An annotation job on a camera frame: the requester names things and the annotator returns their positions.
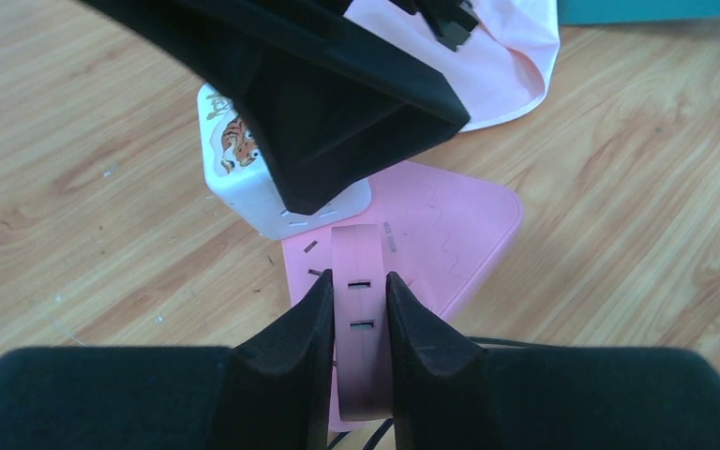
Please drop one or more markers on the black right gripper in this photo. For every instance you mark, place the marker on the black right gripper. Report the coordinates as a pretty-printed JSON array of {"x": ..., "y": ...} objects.
[{"x": 328, "y": 102}]

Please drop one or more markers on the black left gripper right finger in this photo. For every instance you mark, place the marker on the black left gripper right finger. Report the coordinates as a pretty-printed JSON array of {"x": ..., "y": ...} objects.
[{"x": 450, "y": 393}]

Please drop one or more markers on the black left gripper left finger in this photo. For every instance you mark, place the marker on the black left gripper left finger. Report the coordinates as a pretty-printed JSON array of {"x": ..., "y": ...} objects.
[{"x": 271, "y": 392}]

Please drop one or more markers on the white tiger cube socket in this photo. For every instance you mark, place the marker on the white tiger cube socket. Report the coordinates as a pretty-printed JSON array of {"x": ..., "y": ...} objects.
[{"x": 236, "y": 173}]

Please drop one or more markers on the teal USB power strip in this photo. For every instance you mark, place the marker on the teal USB power strip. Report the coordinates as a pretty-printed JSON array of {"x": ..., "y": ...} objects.
[{"x": 595, "y": 12}]

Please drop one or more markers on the pink plug adapter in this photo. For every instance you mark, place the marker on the pink plug adapter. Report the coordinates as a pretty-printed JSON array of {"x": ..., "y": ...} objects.
[{"x": 364, "y": 375}]

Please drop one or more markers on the pink cloth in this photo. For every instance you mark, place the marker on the pink cloth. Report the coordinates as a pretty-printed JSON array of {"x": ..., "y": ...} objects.
[{"x": 500, "y": 73}]

